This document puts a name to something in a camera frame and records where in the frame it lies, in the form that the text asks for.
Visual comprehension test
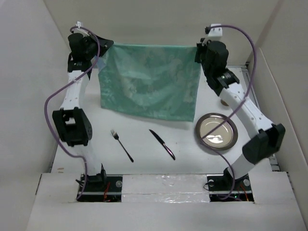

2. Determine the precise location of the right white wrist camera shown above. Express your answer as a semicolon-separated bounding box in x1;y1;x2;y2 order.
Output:
205;24;223;40

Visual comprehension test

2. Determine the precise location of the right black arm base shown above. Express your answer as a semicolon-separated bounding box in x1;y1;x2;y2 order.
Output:
204;174;254;202

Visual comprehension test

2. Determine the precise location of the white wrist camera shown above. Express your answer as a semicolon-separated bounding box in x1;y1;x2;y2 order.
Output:
70;21;89;34
205;24;223;40

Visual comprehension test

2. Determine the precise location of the aluminium table edge rail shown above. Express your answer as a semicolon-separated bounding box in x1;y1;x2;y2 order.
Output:
242;64;280;171

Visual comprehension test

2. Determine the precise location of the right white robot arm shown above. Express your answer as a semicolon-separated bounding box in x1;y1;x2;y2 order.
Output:
195;38;285;190

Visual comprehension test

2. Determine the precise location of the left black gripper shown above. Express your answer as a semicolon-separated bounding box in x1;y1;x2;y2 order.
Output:
83;31;112;60

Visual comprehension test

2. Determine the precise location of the round plate with dark rim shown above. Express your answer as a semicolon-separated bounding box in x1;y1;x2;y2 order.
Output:
194;113;238;151

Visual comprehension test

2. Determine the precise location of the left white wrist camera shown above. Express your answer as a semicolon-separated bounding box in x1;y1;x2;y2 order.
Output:
70;21;89;34

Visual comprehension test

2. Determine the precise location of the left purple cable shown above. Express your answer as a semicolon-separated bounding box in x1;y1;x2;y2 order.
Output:
44;26;101;200

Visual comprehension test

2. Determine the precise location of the green patterned cloth placemat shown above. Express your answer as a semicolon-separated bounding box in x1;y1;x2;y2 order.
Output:
97;43;201;122

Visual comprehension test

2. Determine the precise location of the metal cup with white band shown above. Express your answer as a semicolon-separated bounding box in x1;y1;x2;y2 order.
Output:
220;100;229;106

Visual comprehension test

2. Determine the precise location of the black metal fork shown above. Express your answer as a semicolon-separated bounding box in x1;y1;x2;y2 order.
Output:
111;129;134;163

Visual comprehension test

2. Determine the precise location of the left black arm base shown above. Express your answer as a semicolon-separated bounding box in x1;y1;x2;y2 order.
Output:
76;175;123;203

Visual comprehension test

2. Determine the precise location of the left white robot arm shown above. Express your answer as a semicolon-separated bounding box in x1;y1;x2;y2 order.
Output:
52;33;114;191

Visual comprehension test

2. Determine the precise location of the black handled table knife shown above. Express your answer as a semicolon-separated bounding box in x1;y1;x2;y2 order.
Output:
149;129;176;160

